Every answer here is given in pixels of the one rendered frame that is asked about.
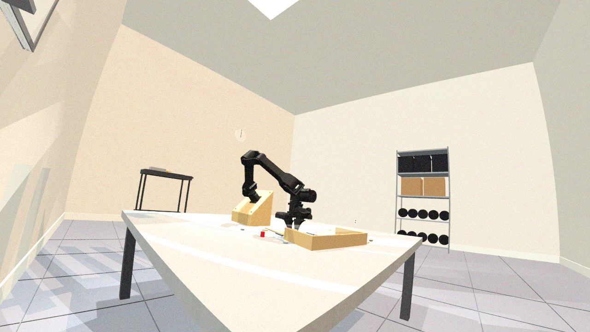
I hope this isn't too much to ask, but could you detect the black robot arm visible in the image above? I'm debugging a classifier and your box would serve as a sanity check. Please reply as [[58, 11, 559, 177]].
[[241, 150, 317, 219]]

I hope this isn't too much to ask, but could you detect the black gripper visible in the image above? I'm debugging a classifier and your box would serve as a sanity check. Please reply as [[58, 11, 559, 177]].
[[275, 201, 313, 225]]

